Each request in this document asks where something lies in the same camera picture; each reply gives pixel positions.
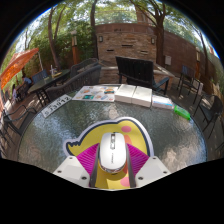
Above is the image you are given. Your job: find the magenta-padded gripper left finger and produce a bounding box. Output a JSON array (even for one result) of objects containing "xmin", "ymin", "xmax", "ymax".
[{"xmin": 53, "ymin": 143, "xmax": 101, "ymax": 188}]

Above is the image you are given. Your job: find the white bag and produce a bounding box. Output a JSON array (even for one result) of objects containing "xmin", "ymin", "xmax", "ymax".
[{"xmin": 196, "ymin": 81, "xmax": 204, "ymax": 96}]

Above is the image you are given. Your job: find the dark round patio table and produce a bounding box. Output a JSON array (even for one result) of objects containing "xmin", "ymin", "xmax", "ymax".
[{"xmin": 28, "ymin": 68, "xmax": 72, "ymax": 108}]

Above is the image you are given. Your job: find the green wipes pack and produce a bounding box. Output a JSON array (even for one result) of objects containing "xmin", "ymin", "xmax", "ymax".
[{"xmin": 173, "ymin": 105, "xmax": 192, "ymax": 121}]

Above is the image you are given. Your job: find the dark wicker chair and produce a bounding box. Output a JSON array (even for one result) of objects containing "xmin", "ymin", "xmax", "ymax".
[
  {"xmin": 69, "ymin": 57, "xmax": 100, "ymax": 79},
  {"xmin": 44, "ymin": 64, "xmax": 103, "ymax": 103}
]

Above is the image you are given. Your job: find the white computer mouse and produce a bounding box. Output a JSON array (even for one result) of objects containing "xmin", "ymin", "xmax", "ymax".
[{"xmin": 98, "ymin": 131, "xmax": 128, "ymax": 174}]

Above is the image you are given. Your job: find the blue patio chair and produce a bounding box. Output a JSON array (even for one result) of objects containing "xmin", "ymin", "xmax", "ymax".
[{"xmin": 31, "ymin": 69, "xmax": 49, "ymax": 84}]

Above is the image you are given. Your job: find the white box with coloured print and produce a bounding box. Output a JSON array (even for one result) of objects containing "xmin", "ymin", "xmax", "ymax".
[{"xmin": 151, "ymin": 94, "xmax": 175, "ymax": 111}]

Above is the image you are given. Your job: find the white number plate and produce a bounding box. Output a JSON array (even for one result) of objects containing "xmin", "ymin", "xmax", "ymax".
[{"xmin": 40, "ymin": 94, "xmax": 73, "ymax": 119}]

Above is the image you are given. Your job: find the orange patio umbrella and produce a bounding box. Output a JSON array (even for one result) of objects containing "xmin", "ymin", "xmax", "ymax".
[{"xmin": 0, "ymin": 47, "xmax": 40, "ymax": 91}]

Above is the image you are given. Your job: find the wooden lamp post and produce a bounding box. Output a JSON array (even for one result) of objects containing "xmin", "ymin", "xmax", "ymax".
[
  {"xmin": 70, "ymin": 30, "xmax": 80, "ymax": 66},
  {"xmin": 194, "ymin": 46, "xmax": 203, "ymax": 81}
]

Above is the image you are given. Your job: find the grey wall utility box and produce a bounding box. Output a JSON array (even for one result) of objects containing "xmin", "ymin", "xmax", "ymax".
[{"xmin": 163, "ymin": 55, "xmax": 173, "ymax": 66}]

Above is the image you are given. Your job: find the colourful printed sheet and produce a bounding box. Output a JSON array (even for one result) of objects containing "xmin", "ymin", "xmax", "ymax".
[{"xmin": 71, "ymin": 85, "xmax": 120, "ymax": 103}]

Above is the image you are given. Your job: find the forked tree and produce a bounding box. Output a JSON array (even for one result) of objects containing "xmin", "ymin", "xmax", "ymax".
[{"xmin": 133, "ymin": 0, "xmax": 178, "ymax": 68}]

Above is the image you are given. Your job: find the slender tree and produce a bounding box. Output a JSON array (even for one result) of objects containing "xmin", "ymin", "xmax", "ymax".
[
  {"xmin": 47, "ymin": 4, "xmax": 68, "ymax": 71},
  {"xmin": 89, "ymin": 0, "xmax": 101, "ymax": 59}
]

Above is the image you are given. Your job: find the black slatted wooden chair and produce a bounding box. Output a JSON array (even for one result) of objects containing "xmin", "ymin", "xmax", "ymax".
[{"xmin": 115, "ymin": 55, "xmax": 170, "ymax": 96}]

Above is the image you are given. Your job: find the black metal mesh chair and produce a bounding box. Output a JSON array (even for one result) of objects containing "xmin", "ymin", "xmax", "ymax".
[
  {"xmin": 193, "ymin": 94, "xmax": 224, "ymax": 139},
  {"xmin": 0, "ymin": 126, "xmax": 11, "ymax": 158},
  {"xmin": 178, "ymin": 64, "xmax": 201, "ymax": 96},
  {"xmin": 1, "ymin": 104, "xmax": 38, "ymax": 138}
]

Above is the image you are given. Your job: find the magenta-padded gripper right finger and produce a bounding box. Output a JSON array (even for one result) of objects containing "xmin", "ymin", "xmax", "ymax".
[{"xmin": 125, "ymin": 143, "xmax": 172, "ymax": 188}]

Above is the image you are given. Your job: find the yellow chick-shaped mouse pad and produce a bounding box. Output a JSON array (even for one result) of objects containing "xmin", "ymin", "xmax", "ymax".
[{"xmin": 63, "ymin": 116, "xmax": 155, "ymax": 191}]

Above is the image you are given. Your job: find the person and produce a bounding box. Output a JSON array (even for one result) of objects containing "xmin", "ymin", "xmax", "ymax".
[
  {"xmin": 11, "ymin": 83, "xmax": 19, "ymax": 101},
  {"xmin": 20, "ymin": 74, "xmax": 33, "ymax": 88}
]

